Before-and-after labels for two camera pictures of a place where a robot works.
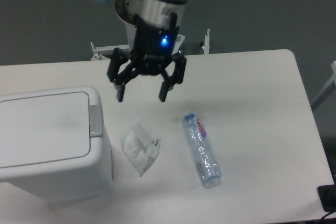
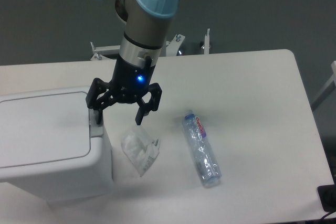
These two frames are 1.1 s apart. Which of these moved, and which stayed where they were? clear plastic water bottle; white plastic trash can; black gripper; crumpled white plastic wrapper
Moved: black gripper
Stayed: crumpled white plastic wrapper; white plastic trash can; clear plastic water bottle
